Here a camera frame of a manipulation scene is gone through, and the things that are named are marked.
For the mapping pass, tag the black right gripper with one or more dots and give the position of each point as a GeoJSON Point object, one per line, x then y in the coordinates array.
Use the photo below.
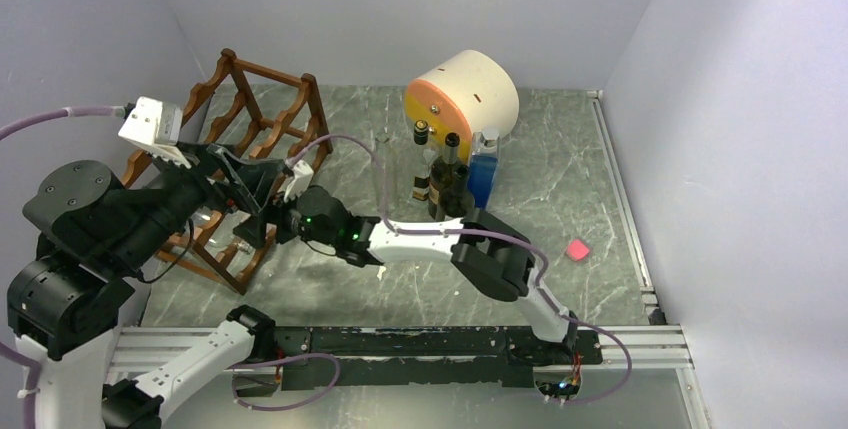
{"type": "Point", "coordinates": [254, 229]}

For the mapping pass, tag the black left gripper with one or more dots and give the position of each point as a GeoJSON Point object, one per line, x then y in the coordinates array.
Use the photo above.
{"type": "Point", "coordinates": [255, 179]}

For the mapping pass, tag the clear glass wine bottle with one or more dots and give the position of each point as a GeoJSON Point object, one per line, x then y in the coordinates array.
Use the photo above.
{"type": "Point", "coordinates": [221, 227]}

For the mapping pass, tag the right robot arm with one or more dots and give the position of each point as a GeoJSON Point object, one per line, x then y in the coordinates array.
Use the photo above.
{"type": "Point", "coordinates": [498, 261]}

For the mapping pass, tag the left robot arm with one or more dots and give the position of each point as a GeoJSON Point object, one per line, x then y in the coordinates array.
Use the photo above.
{"type": "Point", "coordinates": [65, 317]}

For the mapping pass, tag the brown wooden wine rack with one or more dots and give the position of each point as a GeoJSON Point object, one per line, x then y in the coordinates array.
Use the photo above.
{"type": "Point", "coordinates": [265, 121]}

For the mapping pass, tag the small clear square bottle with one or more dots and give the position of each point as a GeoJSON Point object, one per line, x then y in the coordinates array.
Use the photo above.
{"type": "Point", "coordinates": [384, 176]}

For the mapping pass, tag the clear bottle with black cap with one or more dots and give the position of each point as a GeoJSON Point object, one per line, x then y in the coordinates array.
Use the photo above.
{"type": "Point", "coordinates": [424, 155]}

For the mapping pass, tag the dark wine bottle behind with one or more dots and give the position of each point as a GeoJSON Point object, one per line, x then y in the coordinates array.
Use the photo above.
{"type": "Point", "coordinates": [440, 180]}

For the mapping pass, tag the dark green wine bottle front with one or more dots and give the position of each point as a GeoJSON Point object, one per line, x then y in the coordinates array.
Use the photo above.
{"type": "Point", "coordinates": [455, 199]}

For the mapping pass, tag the blue bottle with silver cap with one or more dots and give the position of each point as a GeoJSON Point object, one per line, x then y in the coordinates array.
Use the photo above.
{"type": "Point", "coordinates": [483, 164]}

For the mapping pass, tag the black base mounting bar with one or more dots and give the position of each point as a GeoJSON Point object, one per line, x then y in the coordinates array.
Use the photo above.
{"type": "Point", "coordinates": [358, 356]}

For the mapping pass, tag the cream orange yellow cylinder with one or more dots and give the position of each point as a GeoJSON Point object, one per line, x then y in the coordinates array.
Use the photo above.
{"type": "Point", "coordinates": [464, 94]}

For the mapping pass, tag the pink eraser block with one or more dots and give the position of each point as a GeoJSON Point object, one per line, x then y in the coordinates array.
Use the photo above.
{"type": "Point", "coordinates": [577, 250]}

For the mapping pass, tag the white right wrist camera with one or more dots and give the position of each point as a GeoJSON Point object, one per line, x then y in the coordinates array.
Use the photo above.
{"type": "Point", "coordinates": [299, 181]}

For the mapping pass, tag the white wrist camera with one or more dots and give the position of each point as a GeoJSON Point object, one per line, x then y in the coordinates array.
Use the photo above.
{"type": "Point", "coordinates": [154, 126]}
{"type": "Point", "coordinates": [299, 181]}

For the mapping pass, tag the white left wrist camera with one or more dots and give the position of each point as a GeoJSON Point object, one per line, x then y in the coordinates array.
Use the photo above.
{"type": "Point", "coordinates": [154, 126]}

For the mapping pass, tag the aluminium frame rail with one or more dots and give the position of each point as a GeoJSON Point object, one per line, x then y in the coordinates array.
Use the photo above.
{"type": "Point", "coordinates": [646, 380]}

